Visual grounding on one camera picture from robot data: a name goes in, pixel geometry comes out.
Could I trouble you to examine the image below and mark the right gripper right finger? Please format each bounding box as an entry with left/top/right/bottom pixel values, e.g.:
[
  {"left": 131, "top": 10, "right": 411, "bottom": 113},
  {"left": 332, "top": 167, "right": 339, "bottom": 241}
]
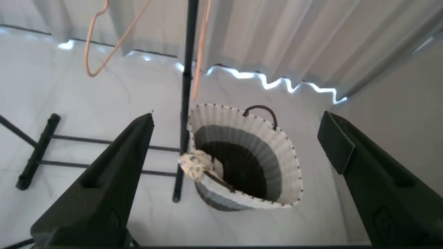
[{"left": 317, "top": 110, "right": 443, "bottom": 248}]

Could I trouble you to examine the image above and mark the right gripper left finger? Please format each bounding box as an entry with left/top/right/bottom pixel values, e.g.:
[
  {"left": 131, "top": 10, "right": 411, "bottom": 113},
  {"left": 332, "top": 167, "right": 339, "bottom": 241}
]
[{"left": 30, "top": 111, "right": 155, "bottom": 248}]

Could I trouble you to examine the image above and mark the cream printed garment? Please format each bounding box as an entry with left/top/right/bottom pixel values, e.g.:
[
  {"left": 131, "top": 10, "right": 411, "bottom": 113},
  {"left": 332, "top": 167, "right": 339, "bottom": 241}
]
[{"left": 177, "top": 149, "right": 226, "bottom": 183}]

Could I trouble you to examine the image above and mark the white laundry basket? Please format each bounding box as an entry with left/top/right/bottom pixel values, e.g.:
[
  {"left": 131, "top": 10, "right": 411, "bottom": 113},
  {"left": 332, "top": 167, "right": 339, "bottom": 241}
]
[{"left": 177, "top": 102, "right": 305, "bottom": 212}]

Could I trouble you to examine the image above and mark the black clothes rack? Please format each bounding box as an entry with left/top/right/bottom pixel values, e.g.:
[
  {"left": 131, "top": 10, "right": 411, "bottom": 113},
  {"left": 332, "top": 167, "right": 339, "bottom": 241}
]
[{"left": 0, "top": 0, "right": 201, "bottom": 204}]

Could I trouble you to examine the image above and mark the white curtain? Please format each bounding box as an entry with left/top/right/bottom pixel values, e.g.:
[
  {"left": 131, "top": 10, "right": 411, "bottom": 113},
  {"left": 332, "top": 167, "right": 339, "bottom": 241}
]
[{"left": 0, "top": 0, "right": 443, "bottom": 104}]

